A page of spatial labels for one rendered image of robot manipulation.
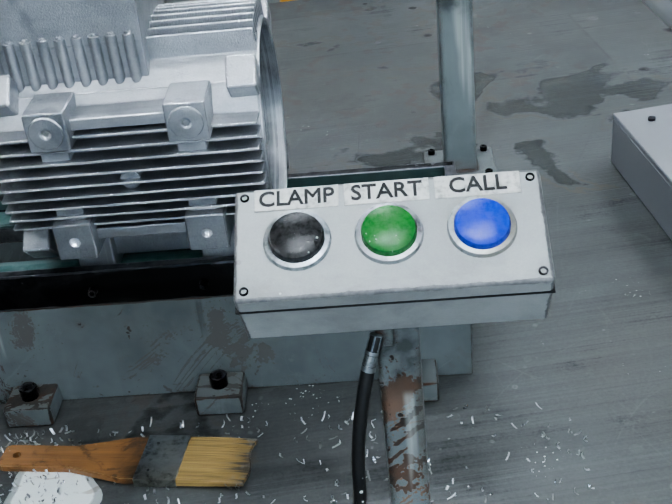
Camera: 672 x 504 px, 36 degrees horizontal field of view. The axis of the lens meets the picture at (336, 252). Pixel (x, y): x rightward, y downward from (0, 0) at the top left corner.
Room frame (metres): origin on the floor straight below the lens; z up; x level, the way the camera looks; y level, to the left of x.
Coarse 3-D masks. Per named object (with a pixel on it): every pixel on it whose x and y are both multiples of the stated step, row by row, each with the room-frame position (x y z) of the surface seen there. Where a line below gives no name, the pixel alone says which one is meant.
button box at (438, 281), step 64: (256, 192) 0.52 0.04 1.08; (320, 192) 0.51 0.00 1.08; (384, 192) 0.50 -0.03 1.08; (448, 192) 0.50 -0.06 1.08; (512, 192) 0.49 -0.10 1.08; (256, 256) 0.48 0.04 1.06; (320, 256) 0.47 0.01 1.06; (384, 256) 0.47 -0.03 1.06; (448, 256) 0.47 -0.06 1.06; (512, 256) 0.46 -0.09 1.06; (256, 320) 0.47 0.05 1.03; (320, 320) 0.47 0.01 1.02; (384, 320) 0.47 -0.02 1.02; (448, 320) 0.47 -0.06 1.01; (512, 320) 0.47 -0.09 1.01
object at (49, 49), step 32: (0, 0) 0.73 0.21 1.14; (32, 0) 0.73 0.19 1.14; (64, 0) 0.73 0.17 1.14; (96, 0) 0.72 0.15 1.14; (128, 0) 0.72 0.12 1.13; (160, 0) 0.80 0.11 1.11; (0, 32) 0.73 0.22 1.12; (32, 32) 0.73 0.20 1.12; (64, 32) 0.73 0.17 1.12; (96, 32) 0.72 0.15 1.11; (128, 32) 0.72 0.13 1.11; (0, 64) 0.73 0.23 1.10; (32, 64) 0.73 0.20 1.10; (64, 64) 0.72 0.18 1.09; (96, 64) 0.72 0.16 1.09; (128, 64) 0.72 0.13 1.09
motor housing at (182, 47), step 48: (240, 0) 0.77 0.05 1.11; (192, 48) 0.73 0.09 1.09; (240, 48) 0.73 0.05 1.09; (96, 96) 0.72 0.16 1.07; (144, 96) 0.71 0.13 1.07; (0, 144) 0.69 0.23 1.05; (96, 144) 0.69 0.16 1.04; (144, 144) 0.68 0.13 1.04; (240, 144) 0.68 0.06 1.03; (0, 192) 0.69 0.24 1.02; (48, 192) 0.69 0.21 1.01; (96, 192) 0.68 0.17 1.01; (144, 192) 0.68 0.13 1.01; (192, 192) 0.68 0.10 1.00; (144, 240) 0.72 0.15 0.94
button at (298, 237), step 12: (288, 216) 0.49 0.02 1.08; (300, 216) 0.49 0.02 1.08; (312, 216) 0.49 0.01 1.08; (276, 228) 0.49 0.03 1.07; (288, 228) 0.49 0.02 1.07; (300, 228) 0.48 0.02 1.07; (312, 228) 0.48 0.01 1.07; (276, 240) 0.48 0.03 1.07; (288, 240) 0.48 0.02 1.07; (300, 240) 0.48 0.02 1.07; (312, 240) 0.48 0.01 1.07; (276, 252) 0.48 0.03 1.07; (288, 252) 0.47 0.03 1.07; (300, 252) 0.47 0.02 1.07; (312, 252) 0.47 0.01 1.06
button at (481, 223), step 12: (468, 204) 0.48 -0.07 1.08; (480, 204) 0.48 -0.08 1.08; (492, 204) 0.48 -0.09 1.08; (456, 216) 0.48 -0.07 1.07; (468, 216) 0.48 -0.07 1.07; (480, 216) 0.48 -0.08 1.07; (492, 216) 0.48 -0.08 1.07; (504, 216) 0.48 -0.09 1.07; (456, 228) 0.47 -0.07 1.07; (468, 228) 0.47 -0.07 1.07; (480, 228) 0.47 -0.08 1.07; (492, 228) 0.47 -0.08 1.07; (504, 228) 0.47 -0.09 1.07; (468, 240) 0.47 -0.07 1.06; (480, 240) 0.47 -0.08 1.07; (492, 240) 0.46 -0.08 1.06; (504, 240) 0.47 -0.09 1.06
